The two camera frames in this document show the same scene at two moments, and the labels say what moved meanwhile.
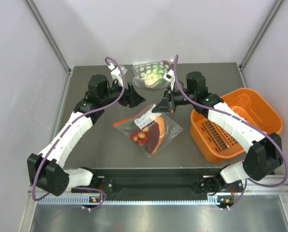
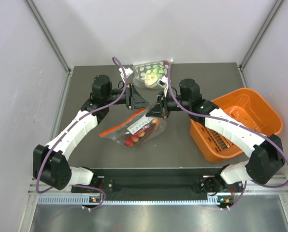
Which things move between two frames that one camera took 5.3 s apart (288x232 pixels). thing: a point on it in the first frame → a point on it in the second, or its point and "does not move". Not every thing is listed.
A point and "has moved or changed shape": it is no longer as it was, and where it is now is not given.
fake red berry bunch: x=141 y=136 → x=129 y=142
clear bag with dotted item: x=150 y=74 does not move
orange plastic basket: x=217 y=144 does not move
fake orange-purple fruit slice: x=157 y=133 has moved or changed shape
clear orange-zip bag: x=150 y=131 has moved or changed shape
